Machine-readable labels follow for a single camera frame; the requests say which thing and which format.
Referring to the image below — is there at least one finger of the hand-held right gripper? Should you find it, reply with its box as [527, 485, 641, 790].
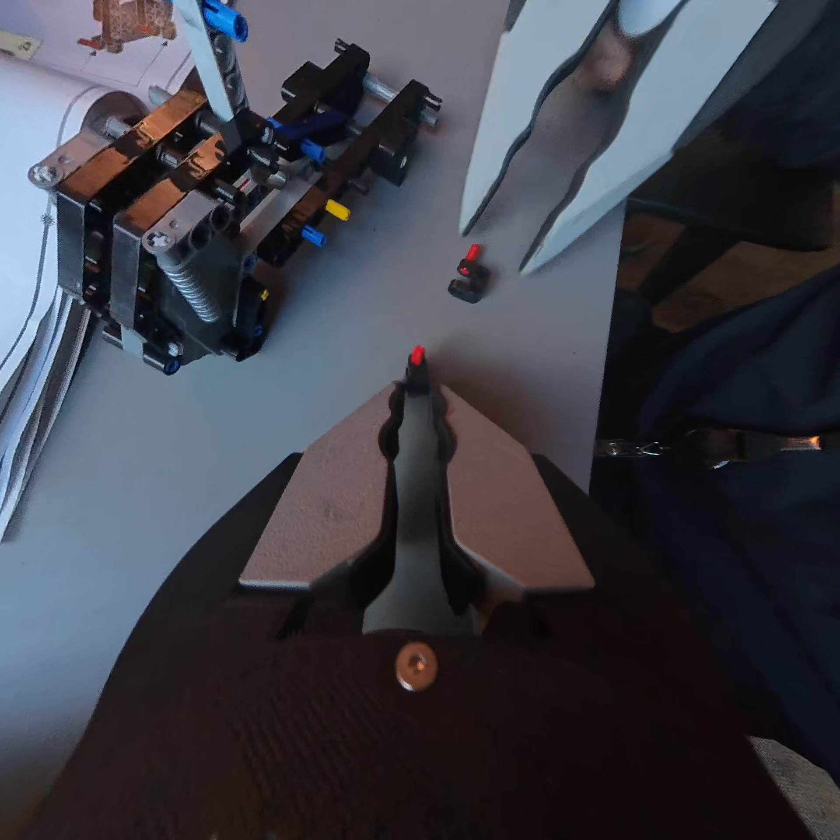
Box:
[518, 0, 780, 276]
[458, 0, 619, 237]

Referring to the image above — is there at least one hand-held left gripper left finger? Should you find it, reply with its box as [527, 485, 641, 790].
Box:
[239, 382, 403, 592]

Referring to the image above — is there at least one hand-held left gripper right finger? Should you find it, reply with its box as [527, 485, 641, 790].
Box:
[434, 384, 595, 622]

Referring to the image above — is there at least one small black lego piece red pin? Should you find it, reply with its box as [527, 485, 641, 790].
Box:
[448, 244, 490, 304]
[402, 344, 434, 399]

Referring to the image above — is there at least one black and grey lego assembly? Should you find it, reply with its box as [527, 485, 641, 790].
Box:
[26, 0, 444, 378]

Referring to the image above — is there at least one lego instruction booklet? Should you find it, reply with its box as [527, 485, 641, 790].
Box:
[0, 0, 201, 542]

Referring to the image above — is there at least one person's dark blue clothing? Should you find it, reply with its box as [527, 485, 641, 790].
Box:
[589, 0, 840, 782]

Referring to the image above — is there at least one black strap with metal clip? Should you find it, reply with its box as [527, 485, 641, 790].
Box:
[594, 428, 840, 471]

